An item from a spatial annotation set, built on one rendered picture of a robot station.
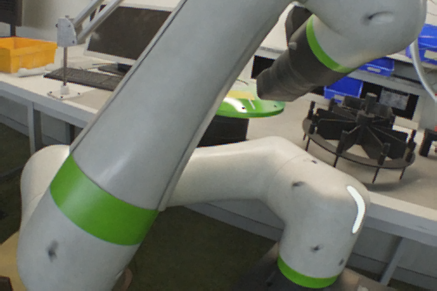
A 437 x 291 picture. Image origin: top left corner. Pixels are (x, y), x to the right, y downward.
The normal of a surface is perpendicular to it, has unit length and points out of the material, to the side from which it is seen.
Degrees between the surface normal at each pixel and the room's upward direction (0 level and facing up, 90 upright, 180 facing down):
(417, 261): 90
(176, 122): 84
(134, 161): 75
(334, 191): 17
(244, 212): 90
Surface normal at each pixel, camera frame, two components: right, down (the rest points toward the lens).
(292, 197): -0.90, -0.05
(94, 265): 0.46, 0.33
